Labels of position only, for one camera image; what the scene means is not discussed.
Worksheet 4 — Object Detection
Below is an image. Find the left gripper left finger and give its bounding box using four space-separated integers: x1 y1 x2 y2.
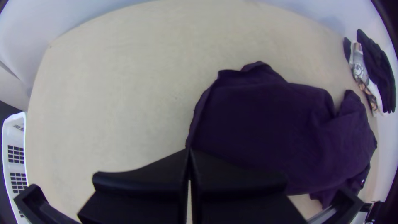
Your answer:
77 148 191 224

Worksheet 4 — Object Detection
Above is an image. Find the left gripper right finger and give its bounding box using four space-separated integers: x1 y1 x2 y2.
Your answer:
189 149 308 224

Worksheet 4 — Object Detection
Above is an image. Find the dark t-shirt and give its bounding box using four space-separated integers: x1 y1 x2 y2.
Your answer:
185 61 378 210

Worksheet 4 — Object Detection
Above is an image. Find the white laundry basket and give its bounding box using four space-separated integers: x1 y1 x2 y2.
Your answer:
1 112 31 224

